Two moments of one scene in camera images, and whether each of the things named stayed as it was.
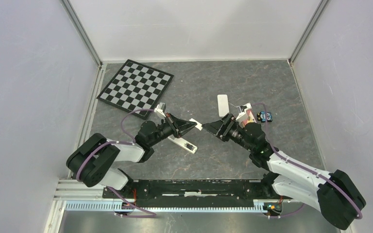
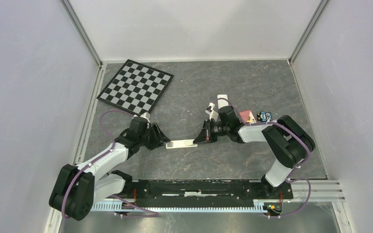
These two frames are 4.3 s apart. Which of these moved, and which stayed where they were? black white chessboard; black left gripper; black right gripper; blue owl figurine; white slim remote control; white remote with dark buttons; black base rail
Moved: black right gripper; white slim remote control; black left gripper
Stayed: blue owl figurine; white remote with dark buttons; black white chessboard; black base rail
